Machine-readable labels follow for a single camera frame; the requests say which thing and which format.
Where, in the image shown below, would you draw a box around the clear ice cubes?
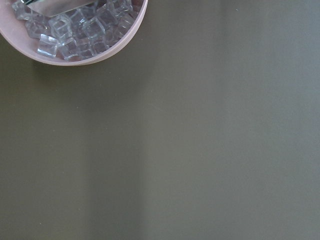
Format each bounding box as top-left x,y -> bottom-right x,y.
11,0 -> 143,62

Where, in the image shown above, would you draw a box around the metal scoop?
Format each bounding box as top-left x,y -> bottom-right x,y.
21,0 -> 95,17

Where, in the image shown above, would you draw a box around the pink bowl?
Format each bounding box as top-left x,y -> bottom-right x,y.
0,0 -> 149,67

